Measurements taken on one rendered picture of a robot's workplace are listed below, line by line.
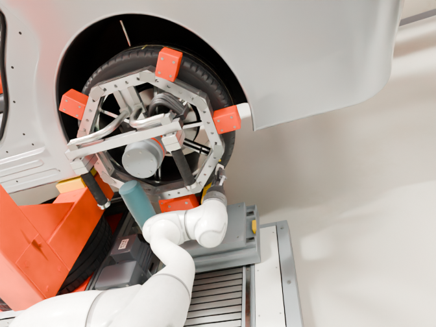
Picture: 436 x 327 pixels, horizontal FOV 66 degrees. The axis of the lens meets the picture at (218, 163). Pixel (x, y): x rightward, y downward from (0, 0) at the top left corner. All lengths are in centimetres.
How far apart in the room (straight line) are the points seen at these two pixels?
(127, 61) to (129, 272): 85
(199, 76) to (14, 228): 83
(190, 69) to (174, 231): 58
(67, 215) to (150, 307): 100
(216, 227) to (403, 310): 87
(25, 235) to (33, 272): 13
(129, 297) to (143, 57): 90
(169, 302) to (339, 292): 113
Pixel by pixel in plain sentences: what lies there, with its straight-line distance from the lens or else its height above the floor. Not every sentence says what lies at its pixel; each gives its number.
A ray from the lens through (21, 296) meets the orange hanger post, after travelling 144.
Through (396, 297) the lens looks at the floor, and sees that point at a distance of 164.
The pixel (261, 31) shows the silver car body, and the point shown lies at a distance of 124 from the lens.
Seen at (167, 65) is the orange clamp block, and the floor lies 111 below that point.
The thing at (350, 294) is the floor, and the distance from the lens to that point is 164.
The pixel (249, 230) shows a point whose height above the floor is 15.
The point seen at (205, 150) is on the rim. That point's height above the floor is 71.
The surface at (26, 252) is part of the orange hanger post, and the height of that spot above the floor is 73.
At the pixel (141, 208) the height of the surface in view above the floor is 65.
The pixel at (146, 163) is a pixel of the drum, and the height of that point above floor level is 84.
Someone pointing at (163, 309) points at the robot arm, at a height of 89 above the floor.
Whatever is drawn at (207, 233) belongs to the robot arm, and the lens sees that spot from 106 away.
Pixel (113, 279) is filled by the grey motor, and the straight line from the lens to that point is 153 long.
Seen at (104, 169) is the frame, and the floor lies 79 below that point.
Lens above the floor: 132
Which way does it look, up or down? 28 degrees down
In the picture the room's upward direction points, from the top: 21 degrees counter-clockwise
